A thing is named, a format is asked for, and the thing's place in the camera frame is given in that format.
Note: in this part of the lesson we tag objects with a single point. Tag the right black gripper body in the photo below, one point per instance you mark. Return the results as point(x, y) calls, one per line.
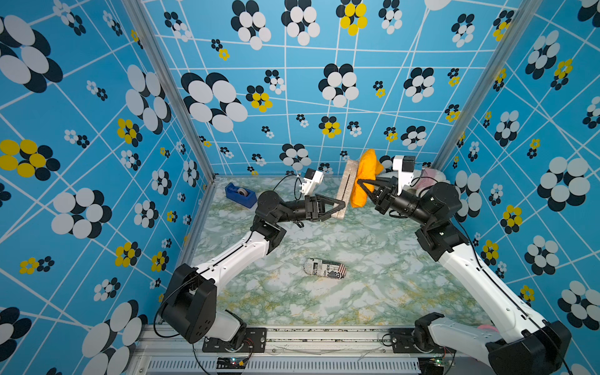
point(408, 206)

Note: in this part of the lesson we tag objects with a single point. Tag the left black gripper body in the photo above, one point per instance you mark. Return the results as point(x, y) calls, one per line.
point(296, 212)

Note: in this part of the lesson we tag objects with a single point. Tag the newspaper print eyeglass case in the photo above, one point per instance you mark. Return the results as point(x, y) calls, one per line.
point(325, 268)

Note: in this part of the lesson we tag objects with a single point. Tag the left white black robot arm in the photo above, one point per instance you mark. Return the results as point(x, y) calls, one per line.
point(190, 304)

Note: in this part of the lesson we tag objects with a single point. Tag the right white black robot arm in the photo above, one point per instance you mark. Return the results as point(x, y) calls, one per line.
point(523, 341)

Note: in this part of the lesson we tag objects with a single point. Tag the white plush toy pink shirt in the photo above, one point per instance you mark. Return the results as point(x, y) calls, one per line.
point(427, 177)

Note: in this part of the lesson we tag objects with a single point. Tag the blue tape dispenser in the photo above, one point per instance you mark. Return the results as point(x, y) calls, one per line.
point(241, 195)

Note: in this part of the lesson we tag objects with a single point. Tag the pink alarm clock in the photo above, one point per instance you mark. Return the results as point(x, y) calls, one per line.
point(487, 327)

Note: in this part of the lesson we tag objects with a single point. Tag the left circuit board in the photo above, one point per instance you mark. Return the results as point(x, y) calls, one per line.
point(232, 363)

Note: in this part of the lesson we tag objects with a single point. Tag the circuit board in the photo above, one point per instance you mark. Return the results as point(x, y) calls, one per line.
point(431, 366)
point(232, 363)

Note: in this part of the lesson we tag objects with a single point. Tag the right circuit board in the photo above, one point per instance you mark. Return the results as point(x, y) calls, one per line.
point(431, 366)

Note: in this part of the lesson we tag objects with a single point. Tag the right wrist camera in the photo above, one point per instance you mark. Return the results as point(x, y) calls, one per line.
point(404, 166)

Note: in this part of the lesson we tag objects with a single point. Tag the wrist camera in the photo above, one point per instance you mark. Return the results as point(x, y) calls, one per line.
point(311, 180)
point(404, 166)

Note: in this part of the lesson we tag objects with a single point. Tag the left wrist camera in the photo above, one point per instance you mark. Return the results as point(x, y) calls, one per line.
point(311, 180)

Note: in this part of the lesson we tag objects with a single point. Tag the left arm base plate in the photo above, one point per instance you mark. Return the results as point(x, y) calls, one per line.
point(248, 340)

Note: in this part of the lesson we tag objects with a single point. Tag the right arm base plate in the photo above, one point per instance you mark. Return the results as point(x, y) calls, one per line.
point(404, 342)

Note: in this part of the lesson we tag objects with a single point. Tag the aluminium front rail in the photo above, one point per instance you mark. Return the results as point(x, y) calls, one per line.
point(297, 350)

